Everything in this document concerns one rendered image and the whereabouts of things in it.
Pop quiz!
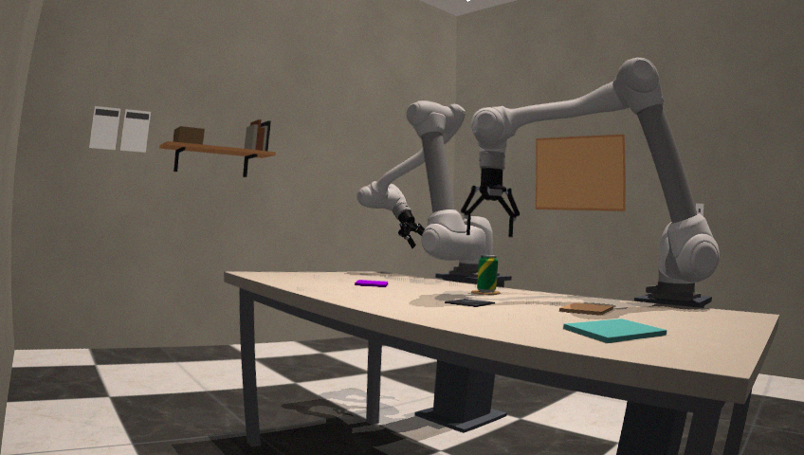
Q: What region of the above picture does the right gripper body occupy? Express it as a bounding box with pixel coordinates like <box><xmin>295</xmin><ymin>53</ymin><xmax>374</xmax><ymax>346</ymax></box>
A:
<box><xmin>398</xmin><ymin>210</ymin><xmax>417</xmax><ymax>231</ymax></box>

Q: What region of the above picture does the dark grey square coaster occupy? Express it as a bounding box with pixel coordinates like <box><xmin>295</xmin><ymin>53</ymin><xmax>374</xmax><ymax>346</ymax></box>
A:
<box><xmin>445</xmin><ymin>299</ymin><xmax>495</xmax><ymax>307</ymax></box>

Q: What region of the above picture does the green drink can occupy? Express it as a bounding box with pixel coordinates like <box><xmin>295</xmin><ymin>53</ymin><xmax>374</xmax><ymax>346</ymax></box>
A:
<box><xmin>477</xmin><ymin>255</ymin><xmax>498</xmax><ymax>293</ymax></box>

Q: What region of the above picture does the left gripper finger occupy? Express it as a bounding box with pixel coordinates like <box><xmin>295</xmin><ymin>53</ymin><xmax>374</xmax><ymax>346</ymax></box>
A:
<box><xmin>498</xmin><ymin>188</ymin><xmax>520</xmax><ymax>237</ymax></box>
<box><xmin>461</xmin><ymin>186</ymin><xmax>488</xmax><ymax>235</ymax></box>

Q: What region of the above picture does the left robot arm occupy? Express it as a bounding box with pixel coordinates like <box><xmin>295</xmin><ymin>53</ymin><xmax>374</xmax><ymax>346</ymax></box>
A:
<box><xmin>471</xmin><ymin>57</ymin><xmax>720</xmax><ymax>301</ymax></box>

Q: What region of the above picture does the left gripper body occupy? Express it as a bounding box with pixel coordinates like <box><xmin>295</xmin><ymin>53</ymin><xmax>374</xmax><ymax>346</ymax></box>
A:
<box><xmin>480</xmin><ymin>168</ymin><xmax>503</xmax><ymax>201</ymax></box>

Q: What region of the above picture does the teal flat square slab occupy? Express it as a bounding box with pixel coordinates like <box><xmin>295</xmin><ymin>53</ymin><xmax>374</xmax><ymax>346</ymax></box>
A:
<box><xmin>563</xmin><ymin>318</ymin><xmax>667</xmax><ymax>343</ymax></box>

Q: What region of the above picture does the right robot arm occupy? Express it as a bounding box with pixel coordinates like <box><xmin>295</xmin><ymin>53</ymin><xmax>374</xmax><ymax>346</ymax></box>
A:
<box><xmin>357</xmin><ymin>100</ymin><xmax>493</xmax><ymax>278</ymax></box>

